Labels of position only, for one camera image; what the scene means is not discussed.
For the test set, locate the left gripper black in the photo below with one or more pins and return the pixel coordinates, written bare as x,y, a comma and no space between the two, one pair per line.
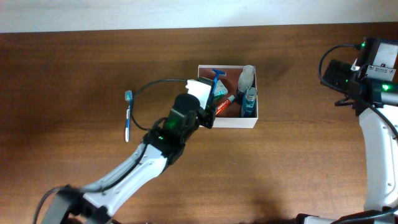
206,118

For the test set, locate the green white soap box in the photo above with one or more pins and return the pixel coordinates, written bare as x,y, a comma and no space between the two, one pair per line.
220,91

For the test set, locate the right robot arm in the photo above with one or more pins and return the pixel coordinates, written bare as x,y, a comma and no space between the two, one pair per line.
370,88

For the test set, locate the teal mouthwash bottle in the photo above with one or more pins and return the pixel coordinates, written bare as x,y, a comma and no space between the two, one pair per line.
248,103

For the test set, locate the blue white toothbrush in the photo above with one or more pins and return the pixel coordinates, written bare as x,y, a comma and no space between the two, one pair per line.
128,97

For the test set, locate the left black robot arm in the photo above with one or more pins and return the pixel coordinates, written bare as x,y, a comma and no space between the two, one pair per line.
160,147

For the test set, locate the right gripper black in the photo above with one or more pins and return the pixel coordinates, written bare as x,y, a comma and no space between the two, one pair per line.
336,70

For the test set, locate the pink open cardboard box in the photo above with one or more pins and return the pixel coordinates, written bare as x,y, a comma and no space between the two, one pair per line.
230,117

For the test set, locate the blue disposable razor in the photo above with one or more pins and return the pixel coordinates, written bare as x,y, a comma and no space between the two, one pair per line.
217,75

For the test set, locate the dark blue clear-cap bottle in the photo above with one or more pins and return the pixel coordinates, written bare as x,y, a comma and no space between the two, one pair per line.
245,81

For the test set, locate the green white toothpaste tube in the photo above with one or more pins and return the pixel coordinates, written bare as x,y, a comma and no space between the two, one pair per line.
225,104

